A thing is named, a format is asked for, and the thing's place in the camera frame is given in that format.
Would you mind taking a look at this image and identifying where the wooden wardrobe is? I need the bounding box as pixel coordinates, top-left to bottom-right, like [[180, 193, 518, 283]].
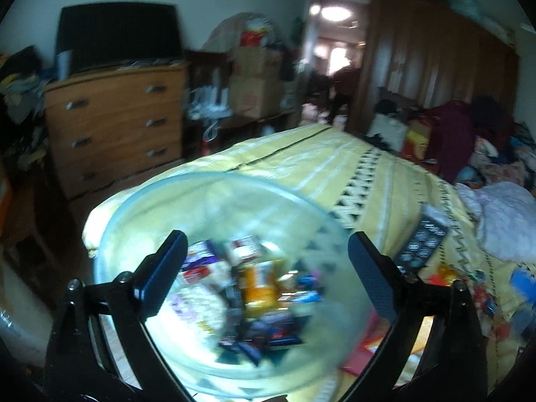
[[347, 0, 520, 139]]

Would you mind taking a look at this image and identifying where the black television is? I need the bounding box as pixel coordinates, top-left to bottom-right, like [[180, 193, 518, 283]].
[[55, 2, 184, 80]]

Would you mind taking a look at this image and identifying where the clear glass bowl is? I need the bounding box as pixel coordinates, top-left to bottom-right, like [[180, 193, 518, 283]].
[[91, 172, 371, 399]]

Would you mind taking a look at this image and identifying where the dark wooden side cabinet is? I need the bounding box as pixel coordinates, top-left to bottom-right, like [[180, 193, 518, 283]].
[[184, 49, 300, 160]]

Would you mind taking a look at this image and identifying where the wooden dresser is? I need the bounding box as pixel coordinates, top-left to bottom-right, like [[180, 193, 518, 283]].
[[44, 62, 188, 202]]

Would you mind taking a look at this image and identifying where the plain cardboard box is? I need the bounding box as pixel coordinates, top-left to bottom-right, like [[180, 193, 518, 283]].
[[232, 45, 282, 78]]

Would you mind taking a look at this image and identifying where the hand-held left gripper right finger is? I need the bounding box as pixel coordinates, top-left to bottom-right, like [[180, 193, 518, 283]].
[[347, 231, 488, 402]]

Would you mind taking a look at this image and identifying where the round ceiling lamp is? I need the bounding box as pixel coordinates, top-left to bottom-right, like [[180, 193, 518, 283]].
[[320, 5, 353, 21]]

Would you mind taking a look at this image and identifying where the black shaver box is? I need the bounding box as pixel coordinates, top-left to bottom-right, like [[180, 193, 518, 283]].
[[395, 213, 450, 274]]

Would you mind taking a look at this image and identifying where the heap of colourful clothes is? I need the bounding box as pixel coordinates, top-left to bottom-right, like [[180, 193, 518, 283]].
[[454, 96, 536, 189]]

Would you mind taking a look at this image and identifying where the pile of snack packets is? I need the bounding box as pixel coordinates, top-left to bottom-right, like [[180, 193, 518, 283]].
[[170, 234, 326, 367], [427, 260, 536, 344]]

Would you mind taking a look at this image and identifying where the flat magenta box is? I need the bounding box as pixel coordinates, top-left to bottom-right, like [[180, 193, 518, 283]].
[[340, 312, 423, 380]]

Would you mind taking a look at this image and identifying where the cardboard box with red print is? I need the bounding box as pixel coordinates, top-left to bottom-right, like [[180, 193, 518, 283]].
[[228, 74, 286, 119]]

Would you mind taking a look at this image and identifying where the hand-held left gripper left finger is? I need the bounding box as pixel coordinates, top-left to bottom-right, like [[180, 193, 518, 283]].
[[44, 230, 188, 402]]

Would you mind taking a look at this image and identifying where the red and gold gift box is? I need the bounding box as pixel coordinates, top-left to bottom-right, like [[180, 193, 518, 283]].
[[401, 118, 435, 163]]

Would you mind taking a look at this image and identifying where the red bag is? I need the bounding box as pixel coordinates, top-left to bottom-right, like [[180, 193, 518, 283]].
[[240, 28, 269, 48]]

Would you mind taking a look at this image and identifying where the white floral pillow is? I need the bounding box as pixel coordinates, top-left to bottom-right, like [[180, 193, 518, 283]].
[[456, 181, 536, 260]]

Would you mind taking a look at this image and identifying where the white tote bag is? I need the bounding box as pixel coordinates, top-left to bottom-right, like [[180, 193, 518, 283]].
[[367, 113, 409, 152]]

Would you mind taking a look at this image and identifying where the maroon cloth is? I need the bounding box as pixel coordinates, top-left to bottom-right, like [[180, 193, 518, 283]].
[[425, 99, 477, 183]]

